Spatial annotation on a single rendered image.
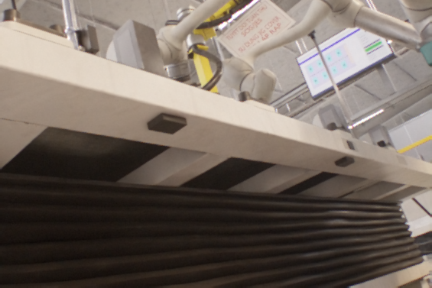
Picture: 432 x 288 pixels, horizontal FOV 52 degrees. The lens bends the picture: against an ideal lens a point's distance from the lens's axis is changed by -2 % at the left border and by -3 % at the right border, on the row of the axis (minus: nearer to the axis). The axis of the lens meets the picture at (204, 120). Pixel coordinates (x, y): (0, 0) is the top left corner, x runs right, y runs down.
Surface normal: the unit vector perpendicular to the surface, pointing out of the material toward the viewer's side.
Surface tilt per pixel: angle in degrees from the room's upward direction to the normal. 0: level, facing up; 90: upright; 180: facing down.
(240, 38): 90
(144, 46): 90
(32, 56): 90
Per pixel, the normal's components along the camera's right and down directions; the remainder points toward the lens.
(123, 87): 0.71, -0.46
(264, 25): -0.28, -0.34
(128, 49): -0.65, -0.16
